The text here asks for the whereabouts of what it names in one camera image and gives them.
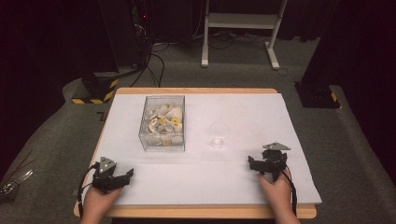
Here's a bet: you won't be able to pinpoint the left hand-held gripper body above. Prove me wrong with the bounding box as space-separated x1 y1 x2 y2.
92 156 132 195

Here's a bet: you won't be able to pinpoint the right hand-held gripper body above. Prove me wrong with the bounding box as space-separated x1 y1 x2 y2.
261 142 291 183

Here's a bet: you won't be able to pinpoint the clear plastic box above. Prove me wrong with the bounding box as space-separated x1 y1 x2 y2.
138 94 187 153

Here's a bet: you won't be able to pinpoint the pile of tea bags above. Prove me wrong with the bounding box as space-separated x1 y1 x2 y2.
145 104 185 147

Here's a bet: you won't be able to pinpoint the person's left hand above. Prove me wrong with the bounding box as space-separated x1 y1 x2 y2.
81 186 124 219

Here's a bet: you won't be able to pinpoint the person's right hand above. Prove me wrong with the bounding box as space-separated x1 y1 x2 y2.
257 169 294 219

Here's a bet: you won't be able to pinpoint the clear plastic cup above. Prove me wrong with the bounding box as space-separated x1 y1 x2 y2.
208 121 230 150

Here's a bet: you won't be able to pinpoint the wooden table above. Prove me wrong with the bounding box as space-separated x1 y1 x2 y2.
73 87 318 219

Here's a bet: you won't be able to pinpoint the black base with yellow mark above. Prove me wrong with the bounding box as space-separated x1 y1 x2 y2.
293 80 342 110

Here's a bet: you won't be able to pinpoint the black base with hazard tape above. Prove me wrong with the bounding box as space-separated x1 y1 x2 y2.
71 71 120 105

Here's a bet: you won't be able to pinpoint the metal rods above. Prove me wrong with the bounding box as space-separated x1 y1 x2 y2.
0 150 35 200

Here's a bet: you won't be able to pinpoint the white metal stand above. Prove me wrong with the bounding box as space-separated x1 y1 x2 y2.
201 0 289 71

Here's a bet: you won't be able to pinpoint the black equipment rack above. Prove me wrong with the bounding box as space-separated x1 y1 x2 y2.
97 0 151 68

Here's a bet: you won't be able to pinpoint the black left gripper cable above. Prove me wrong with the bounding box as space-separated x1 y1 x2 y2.
77 162 98 219

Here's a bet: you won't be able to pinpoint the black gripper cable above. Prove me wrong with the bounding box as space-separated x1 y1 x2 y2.
279 167 299 217
77 162 98 219

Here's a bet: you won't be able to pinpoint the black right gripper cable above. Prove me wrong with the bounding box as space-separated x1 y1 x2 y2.
279 167 299 217

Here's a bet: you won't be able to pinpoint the black floor cables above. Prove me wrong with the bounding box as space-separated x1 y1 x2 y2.
130 43 171 89

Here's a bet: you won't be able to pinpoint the cable bundle under stand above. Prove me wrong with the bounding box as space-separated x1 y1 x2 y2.
191 29 269 51

